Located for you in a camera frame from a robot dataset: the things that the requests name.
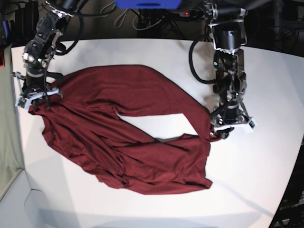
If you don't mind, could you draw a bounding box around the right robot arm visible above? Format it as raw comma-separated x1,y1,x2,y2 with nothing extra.
12,0,87,110

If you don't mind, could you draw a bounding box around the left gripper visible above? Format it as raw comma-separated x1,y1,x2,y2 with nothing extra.
210,104,254,140

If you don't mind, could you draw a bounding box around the blue box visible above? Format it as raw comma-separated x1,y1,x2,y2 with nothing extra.
115,0,181,9

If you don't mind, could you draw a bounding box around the red and black device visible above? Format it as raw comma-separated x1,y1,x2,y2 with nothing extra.
0,51,5,68

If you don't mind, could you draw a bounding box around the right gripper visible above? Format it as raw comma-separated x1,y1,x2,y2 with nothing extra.
11,71,64,109

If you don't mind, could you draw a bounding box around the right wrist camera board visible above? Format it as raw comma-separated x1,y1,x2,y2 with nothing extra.
15,96,28,110

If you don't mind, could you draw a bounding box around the black power strip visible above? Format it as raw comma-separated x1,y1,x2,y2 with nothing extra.
180,8,205,18

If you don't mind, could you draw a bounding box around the dark red t-shirt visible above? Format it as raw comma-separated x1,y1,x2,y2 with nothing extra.
29,65,219,195

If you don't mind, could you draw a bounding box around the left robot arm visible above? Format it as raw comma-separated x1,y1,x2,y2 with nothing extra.
189,0,256,139

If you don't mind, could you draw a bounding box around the grey fabric side panel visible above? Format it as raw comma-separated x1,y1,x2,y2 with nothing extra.
0,47,24,199

